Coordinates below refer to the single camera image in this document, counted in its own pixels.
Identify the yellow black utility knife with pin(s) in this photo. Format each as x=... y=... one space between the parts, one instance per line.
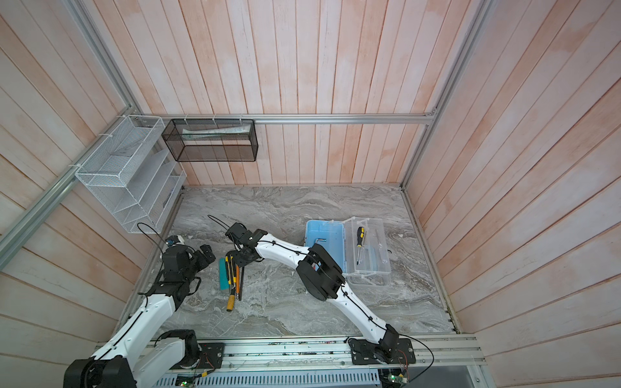
x=231 y=273

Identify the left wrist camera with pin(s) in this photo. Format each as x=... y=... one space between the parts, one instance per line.
x=173 y=240

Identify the white wire mesh shelf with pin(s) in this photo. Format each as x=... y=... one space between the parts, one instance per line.
x=131 y=177

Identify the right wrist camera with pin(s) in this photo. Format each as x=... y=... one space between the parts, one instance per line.
x=238 y=234

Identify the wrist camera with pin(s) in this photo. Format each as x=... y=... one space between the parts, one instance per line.
x=238 y=234
x=173 y=240

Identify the teal tool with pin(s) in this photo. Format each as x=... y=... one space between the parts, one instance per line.
x=223 y=274

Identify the blue plastic tool box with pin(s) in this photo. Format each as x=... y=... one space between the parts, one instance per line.
x=341 y=243

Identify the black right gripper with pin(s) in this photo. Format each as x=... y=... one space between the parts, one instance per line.
x=240 y=261

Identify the aluminium horizontal back rail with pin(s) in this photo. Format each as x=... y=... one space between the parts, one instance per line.
x=315 y=118

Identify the black wire mesh basket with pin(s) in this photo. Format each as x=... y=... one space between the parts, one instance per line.
x=211 y=140

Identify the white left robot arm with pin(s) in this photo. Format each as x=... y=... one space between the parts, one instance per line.
x=119 y=362

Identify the aluminium corner post right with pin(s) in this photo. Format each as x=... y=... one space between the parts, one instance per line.
x=462 y=49

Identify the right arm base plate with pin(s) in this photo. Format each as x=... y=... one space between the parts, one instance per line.
x=398 y=351

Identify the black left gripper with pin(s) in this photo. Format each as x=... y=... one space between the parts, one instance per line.
x=202 y=261

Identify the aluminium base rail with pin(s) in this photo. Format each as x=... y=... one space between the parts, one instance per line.
x=332 y=353

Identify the yellow black small screwdriver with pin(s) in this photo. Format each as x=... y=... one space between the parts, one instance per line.
x=360 y=236

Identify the white vent grille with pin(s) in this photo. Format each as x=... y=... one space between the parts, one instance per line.
x=286 y=378

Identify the aluminium left wall rail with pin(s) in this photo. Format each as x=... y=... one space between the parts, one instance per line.
x=35 y=216

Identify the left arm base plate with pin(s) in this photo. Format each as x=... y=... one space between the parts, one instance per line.
x=203 y=355

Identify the aluminium corner post left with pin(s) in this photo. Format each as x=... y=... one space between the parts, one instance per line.
x=86 y=24

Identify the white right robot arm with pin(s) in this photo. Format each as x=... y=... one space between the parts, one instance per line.
x=323 y=279

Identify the orange handle tool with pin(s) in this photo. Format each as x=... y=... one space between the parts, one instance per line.
x=239 y=282

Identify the aluminium corner post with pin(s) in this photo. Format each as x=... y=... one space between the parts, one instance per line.
x=86 y=24
x=462 y=49

